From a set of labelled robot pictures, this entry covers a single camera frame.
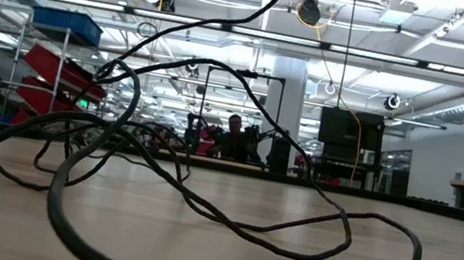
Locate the thin black cord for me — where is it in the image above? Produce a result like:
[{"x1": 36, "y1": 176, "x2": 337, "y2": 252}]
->
[{"x1": 0, "y1": 0, "x2": 464, "y2": 260}]

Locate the person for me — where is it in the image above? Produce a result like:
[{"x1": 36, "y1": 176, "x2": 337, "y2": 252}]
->
[{"x1": 207, "y1": 110, "x2": 268, "y2": 166}]

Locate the black cylindrical bin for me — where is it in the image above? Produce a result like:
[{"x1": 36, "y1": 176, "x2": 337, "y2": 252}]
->
[{"x1": 267, "y1": 134, "x2": 294, "y2": 176}]

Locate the white round pillar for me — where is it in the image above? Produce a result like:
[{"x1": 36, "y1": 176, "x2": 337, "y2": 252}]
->
[{"x1": 254, "y1": 53, "x2": 313, "y2": 168}]

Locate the black monitor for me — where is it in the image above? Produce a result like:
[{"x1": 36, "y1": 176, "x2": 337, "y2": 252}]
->
[{"x1": 315, "y1": 103, "x2": 389, "y2": 154}]

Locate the thin black hanging rod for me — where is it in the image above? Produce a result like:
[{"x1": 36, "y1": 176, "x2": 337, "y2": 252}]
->
[{"x1": 334, "y1": 0, "x2": 359, "y2": 110}]

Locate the red plastic storage bin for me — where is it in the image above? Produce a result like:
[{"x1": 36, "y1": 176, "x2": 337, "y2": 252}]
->
[
  {"x1": 20, "y1": 41, "x2": 115, "y2": 102},
  {"x1": 12, "y1": 74, "x2": 89, "y2": 121},
  {"x1": 8, "y1": 105, "x2": 46, "y2": 131}
]

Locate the blue plastic storage bin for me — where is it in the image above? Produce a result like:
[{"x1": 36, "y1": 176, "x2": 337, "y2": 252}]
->
[{"x1": 28, "y1": 4, "x2": 107, "y2": 49}]

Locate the black robot station frame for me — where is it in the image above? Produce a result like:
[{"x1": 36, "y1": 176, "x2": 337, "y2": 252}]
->
[{"x1": 191, "y1": 62, "x2": 288, "y2": 169}]

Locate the hanging black cable coil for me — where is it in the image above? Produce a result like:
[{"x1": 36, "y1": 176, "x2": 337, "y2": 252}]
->
[{"x1": 134, "y1": 20, "x2": 162, "y2": 41}]

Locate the yellow cable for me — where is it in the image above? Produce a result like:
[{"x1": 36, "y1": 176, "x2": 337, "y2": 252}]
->
[{"x1": 269, "y1": 2, "x2": 383, "y2": 184}]

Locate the silver wire rack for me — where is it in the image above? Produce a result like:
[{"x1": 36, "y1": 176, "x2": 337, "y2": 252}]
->
[{"x1": 0, "y1": 15, "x2": 122, "y2": 144}]

